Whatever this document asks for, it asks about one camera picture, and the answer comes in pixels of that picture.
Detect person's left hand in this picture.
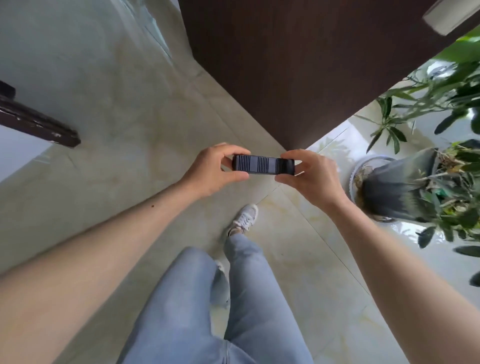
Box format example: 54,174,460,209
180,142,251,200

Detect person's right hand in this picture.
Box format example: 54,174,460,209
274,149,348,209

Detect black ribbed handheld device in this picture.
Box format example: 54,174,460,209
232,154,296,176

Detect person's right forearm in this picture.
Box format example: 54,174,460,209
322,196,480,364

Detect person's left forearm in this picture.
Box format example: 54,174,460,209
0,179,205,364

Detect white plant saucer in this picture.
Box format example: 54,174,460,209
348,155,399,224

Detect grey plant pot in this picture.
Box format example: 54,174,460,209
361,148,440,223

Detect dark brown wooden door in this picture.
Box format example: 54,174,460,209
178,0,454,151

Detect light blue jeans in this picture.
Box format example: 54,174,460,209
117,233,315,364

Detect green leafy plant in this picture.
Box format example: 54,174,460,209
354,26,480,289

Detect dark wooden door frame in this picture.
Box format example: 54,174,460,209
0,80,82,149

